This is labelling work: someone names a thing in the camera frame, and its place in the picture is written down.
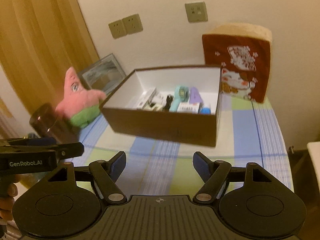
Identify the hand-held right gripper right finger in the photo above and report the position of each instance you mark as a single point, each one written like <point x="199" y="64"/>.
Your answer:
<point x="201" y="166"/>

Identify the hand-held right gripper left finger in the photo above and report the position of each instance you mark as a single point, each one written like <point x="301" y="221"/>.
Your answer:
<point x="119" y="163"/>

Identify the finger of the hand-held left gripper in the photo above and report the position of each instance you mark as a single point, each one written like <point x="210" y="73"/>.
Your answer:
<point x="42" y="140"/>
<point x="71" y="150"/>

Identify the brown cardboard box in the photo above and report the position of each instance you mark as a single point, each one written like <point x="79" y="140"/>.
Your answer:
<point x="162" y="127"/>

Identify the blue tube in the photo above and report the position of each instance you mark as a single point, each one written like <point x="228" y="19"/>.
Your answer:
<point x="205" y="111"/>

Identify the purple tube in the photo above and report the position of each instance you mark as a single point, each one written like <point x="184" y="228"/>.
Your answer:
<point x="195" y="95"/>

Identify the white ointment carton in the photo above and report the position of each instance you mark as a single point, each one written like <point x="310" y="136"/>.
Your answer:
<point x="147" y="97"/>

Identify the mint handheld fan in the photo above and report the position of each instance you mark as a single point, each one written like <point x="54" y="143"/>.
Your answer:
<point x="180" y="95"/>

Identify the person's left hand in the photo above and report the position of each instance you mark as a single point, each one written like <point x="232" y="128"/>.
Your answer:
<point x="7" y="207"/>

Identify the brown metal canister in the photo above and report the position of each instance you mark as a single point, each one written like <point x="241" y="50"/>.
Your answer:
<point x="47" y="117"/>

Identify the pink starfish plush toy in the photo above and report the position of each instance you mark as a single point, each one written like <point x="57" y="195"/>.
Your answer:
<point x="80" y="100"/>

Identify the checked tablecloth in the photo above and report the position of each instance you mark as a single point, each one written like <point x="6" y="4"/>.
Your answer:
<point x="250" y="135"/>

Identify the white hair claw clip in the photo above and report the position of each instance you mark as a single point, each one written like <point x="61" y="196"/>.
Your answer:
<point x="153" y="107"/>

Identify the wooden door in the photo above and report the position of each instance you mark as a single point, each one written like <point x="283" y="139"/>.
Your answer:
<point x="37" y="42"/>

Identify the red cat print cushion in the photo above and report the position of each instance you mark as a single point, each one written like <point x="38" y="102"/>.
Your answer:
<point x="215" y="50"/>

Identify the grey picture frame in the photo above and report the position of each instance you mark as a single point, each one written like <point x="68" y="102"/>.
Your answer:
<point x="105" y="67"/>

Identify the beige wall socket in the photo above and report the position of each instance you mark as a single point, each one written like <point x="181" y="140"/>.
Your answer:
<point x="196" y="12"/>
<point x="132" y="24"/>
<point x="117" y="29"/>

